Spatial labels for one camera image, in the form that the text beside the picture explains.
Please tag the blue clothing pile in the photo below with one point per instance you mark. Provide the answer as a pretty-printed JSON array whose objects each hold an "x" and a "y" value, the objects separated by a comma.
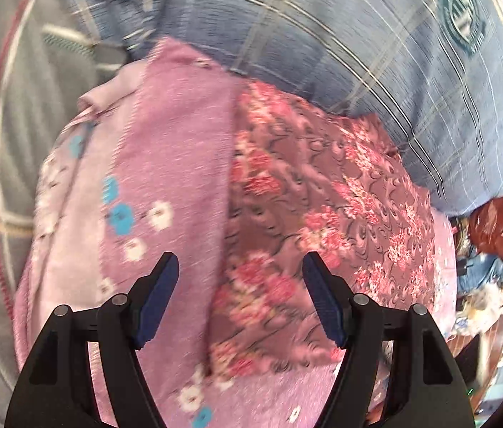
[{"x": 483, "y": 272}]

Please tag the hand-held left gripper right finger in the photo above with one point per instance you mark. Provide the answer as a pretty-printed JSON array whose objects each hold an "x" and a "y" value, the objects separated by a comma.
[{"x": 326, "y": 301}]

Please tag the red plastic bag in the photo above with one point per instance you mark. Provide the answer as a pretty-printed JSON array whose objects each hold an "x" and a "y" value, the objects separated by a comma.
[{"x": 494, "y": 227}]

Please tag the maroon floral shirt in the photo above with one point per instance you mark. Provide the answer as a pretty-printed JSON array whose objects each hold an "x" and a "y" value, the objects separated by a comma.
[{"x": 305, "y": 214}]

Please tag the blue plaid pillow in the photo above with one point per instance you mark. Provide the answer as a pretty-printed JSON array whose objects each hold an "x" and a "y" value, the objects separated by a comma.
[{"x": 322, "y": 31}]

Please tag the grey star-print quilt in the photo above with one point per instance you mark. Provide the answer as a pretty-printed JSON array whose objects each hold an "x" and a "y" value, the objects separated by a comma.
[{"x": 15, "y": 151}]

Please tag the purple floral blanket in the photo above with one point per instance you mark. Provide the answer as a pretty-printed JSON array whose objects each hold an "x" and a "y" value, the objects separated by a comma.
[{"x": 175, "y": 151}]

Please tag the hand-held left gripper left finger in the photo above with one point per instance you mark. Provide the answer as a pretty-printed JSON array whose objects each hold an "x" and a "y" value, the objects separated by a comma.
[{"x": 155, "y": 301}]

